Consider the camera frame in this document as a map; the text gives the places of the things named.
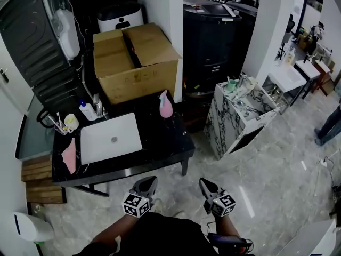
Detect clear glass tumbler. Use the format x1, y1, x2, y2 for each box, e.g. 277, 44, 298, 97
54, 123, 69, 136

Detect white sink on black frame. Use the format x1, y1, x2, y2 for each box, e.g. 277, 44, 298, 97
294, 59, 322, 101

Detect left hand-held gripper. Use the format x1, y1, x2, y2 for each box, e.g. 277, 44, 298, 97
121, 176, 159, 219

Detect person's left forearm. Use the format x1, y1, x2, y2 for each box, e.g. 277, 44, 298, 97
89, 211, 141, 252

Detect grey glass panel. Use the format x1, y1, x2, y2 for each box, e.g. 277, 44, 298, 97
14, 94, 56, 162

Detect green cup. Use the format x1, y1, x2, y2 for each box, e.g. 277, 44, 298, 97
226, 76, 238, 92

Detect brown wooden cabinet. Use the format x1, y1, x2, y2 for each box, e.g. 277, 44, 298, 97
313, 60, 336, 97

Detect pink spray bottle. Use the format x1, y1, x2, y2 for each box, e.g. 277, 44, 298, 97
159, 90, 174, 118

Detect black wrist-worn device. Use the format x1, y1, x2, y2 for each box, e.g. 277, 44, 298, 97
207, 232, 253, 253

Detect black marble vanity table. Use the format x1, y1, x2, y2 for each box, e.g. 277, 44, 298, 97
51, 89, 196, 197

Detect pink cloth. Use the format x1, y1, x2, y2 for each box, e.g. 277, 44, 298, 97
61, 138, 77, 175

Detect white sink on steel rack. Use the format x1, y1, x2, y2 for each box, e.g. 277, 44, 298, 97
262, 65, 307, 115

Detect dark grey appliance back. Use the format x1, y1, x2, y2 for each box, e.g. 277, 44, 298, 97
0, 0, 89, 117

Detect white plastic appliance cover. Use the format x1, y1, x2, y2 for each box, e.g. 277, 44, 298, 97
55, 7, 81, 61

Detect white rounded bin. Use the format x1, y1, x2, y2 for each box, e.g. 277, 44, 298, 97
11, 211, 56, 243

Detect small chrome faucet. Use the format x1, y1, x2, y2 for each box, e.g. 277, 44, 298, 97
238, 72, 249, 90

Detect white rectangular sink basin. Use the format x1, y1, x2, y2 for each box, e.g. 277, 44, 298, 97
80, 112, 143, 166

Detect person's right forearm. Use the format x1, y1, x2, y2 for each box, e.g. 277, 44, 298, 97
213, 214, 240, 239

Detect white veined marble vanity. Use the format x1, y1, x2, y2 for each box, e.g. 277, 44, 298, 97
203, 79, 281, 161

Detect white pump lotion bottle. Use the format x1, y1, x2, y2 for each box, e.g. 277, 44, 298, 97
78, 99, 98, 122

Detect white soap bottle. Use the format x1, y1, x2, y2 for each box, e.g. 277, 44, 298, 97
286, 47, 297, 67

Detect white mug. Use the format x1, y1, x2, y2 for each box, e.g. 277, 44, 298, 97
63, 113, 80, 134

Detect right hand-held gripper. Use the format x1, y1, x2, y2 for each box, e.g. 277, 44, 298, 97
198, 177, 238, 218

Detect black coiled hose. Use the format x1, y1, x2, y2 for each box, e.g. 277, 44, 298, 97
36, 107, 56, 130

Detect white bin with black lid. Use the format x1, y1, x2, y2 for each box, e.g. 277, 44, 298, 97
96, 1, 146, 34

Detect person's white shoe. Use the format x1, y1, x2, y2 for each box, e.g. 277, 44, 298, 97
150, 198, 164, 213

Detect wooden slat steps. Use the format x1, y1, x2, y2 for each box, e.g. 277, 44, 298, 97
21, 154, 68, 205

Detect person's black shirt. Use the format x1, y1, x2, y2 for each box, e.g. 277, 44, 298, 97
72, 211, 218, 256

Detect large cardboard box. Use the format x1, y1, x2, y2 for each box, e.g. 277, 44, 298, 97
92, 22, 183, 106

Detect large black machine cabinet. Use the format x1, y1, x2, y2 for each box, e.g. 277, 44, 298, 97
183, 0, 258, 91

